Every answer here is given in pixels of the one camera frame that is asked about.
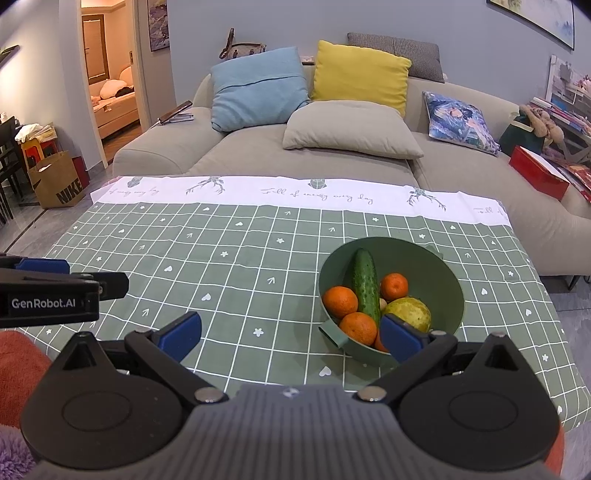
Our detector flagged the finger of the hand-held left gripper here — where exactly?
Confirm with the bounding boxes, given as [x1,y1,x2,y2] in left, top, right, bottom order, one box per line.
[0,253,71,277]
[69,271,129,301]

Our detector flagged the purple fuzzy cloth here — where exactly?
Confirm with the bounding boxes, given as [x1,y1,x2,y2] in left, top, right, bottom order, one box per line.
[0,425,38,480]

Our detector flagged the green checked tablecloth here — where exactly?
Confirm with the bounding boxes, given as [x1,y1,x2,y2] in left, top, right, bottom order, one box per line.
[18,174,578,432]

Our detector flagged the brown handbag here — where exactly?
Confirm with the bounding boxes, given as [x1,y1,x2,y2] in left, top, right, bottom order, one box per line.
[218,28,267,61]

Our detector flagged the green colander bowl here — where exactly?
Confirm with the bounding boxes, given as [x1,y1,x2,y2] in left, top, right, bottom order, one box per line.
[318,237,465,367]

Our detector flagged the red shopping bag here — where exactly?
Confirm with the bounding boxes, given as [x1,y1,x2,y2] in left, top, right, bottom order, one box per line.
[69,156,90,188]

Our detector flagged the red plastic stool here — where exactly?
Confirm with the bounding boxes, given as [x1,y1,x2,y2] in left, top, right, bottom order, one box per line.
[21,138,58,168]

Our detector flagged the beige cushion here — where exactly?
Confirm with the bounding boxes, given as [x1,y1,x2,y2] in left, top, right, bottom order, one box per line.
[283,100,424,160]

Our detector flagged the stack of printed books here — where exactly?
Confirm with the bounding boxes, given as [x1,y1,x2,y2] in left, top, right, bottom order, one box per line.
[531,95,591,204]

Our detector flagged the yellow cushion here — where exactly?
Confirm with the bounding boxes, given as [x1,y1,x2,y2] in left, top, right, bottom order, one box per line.
[310,40,411,118]

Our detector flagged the dark green bag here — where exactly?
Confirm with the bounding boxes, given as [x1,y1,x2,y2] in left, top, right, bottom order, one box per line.
[499,115,546,155]

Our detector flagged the green cucumber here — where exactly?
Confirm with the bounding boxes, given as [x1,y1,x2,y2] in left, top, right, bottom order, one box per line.
[353,248,382,326]

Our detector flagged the white papers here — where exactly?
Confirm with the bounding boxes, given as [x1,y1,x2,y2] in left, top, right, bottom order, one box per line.
[14,122,58,144]

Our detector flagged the yellow lemon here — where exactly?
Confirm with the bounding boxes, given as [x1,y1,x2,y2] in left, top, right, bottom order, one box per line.
[383,296,432,334]

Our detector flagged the wide framed wall picture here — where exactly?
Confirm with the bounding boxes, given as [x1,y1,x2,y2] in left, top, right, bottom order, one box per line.
[487,0,575,51]

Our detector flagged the bed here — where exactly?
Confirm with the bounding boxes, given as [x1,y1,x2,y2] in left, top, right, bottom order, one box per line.
[90,65,140,139]

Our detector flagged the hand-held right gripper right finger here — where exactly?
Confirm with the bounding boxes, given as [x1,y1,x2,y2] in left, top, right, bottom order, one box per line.
[357,314,526,404]

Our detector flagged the blue cushion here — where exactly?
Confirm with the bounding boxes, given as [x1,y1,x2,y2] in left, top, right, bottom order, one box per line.
[210,46,311,133]

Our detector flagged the beige sofa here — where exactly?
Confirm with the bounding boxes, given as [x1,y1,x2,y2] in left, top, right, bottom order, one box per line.
[112,74,591,278]

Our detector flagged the dark phone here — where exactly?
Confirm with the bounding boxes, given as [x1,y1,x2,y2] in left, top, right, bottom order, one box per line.
[157,100,195,125]

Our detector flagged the dark wooden chair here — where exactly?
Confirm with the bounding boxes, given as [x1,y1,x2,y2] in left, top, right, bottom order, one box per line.
[0,115,24,223]

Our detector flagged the red gift box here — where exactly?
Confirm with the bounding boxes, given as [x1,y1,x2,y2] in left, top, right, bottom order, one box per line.
[509,145,571,201]

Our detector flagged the grey striped cushion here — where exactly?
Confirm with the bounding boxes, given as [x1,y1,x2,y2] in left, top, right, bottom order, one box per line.
[347,32,446,84]

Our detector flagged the brown paper bag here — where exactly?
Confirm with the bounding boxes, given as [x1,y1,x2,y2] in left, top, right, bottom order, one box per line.
[28,150,86,209]

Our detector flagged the beige plush toy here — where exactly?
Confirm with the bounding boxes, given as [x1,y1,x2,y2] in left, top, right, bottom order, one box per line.
[518,104,565,148]

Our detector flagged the blue printed pillow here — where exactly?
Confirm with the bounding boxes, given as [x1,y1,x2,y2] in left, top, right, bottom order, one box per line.
[422,91,502,157]

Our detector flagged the orange cloth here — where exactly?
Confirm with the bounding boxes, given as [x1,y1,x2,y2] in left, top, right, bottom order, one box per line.
[0,330,52,430]

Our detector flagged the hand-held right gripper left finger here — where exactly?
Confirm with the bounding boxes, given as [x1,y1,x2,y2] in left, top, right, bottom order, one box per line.
[50,311,229,407]

